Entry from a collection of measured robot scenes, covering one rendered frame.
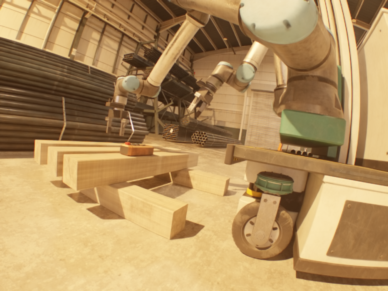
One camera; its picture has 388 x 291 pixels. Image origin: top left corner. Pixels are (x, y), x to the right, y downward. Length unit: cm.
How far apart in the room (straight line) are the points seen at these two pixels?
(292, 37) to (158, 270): 57
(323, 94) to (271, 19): 21
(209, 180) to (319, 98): 84
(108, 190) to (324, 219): 68
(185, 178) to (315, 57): 100
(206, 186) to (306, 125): 83
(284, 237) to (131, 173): 61
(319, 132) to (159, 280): 48
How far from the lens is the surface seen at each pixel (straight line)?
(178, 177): 122
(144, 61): 860
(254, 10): 40
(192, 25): 98
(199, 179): 115
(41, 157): 94
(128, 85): 106
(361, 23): 1407
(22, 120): 159
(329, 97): 48
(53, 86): 188
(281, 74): 118
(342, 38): 75
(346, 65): 70
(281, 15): 36
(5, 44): 231
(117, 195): 70
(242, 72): 94
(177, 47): 101
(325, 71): 51
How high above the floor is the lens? 33
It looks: 3 degrees down
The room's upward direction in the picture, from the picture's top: 9 degrees clockwise
